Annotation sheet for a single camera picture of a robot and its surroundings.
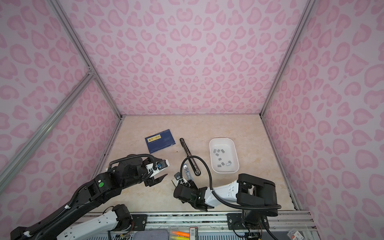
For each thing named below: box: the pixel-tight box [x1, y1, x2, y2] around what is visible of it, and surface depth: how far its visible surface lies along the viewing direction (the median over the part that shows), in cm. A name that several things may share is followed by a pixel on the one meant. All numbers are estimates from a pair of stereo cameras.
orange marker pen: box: [171, 231, 190, 237], surface depth 71 cm
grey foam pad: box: [133, 230, 169, 240], surface depth 69 cm
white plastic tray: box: [209, 137, 240, 174], surface depth 99 cm
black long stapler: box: [179, 138, 201, 176], surface depth 97 cm
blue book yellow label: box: [145, 129, 176, 154], surface depth 106 cm
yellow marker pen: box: [171, 236, 190, 240], surface depth 70 cm
